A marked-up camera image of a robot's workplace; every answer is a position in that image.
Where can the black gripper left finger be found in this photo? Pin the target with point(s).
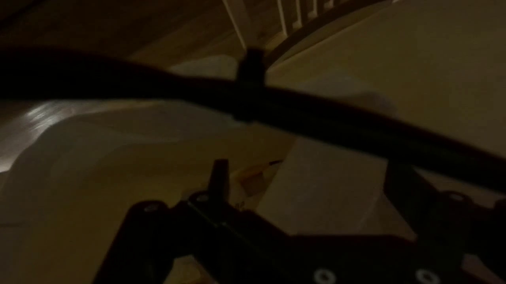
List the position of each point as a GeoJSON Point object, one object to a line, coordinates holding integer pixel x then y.
{"type": "Point", "coordinates": [175, 242]}

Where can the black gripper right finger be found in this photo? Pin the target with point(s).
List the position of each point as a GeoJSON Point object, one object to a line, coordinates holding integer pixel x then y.
{"type": "Point", "coordinates": [459, 230]}

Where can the wooden slat-back chair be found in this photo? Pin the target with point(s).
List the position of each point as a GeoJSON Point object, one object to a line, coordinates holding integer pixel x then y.
{"type": "Point", "coordinates": [239, 21]}

